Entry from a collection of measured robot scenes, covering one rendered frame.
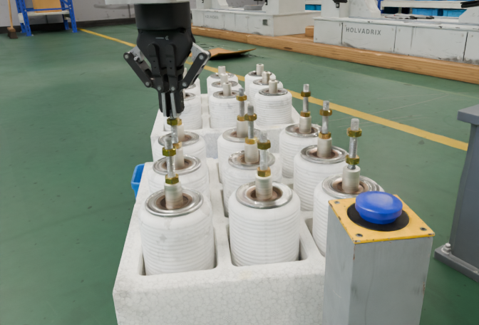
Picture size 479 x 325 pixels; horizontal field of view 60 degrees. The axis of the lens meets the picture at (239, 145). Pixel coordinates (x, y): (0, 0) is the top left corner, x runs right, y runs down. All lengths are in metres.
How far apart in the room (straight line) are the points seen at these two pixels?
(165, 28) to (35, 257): 0.59
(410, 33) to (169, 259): 2.37
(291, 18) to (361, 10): 0.83
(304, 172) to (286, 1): 3.21
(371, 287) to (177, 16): 0.39
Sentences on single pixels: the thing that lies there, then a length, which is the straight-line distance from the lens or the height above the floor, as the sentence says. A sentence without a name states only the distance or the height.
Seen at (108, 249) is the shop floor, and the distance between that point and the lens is 0.94.
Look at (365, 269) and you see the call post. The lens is 0.38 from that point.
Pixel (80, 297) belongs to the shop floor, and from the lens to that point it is 0.84.
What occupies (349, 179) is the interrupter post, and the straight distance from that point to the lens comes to 0.56.
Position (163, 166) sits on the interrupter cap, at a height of 0.25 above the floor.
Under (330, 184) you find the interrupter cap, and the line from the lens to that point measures 0.58.
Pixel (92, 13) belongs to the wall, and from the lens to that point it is 6.77.
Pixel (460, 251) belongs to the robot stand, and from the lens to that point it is 0.89.
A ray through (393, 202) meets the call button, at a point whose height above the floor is 0.33.
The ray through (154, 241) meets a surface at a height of 0.22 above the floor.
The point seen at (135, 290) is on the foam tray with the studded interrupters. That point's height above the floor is 0.18.
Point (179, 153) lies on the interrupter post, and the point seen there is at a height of 0.27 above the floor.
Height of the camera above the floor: 0.51
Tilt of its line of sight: 21 degrees down
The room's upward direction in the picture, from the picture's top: 2 degrees counter-clockwise
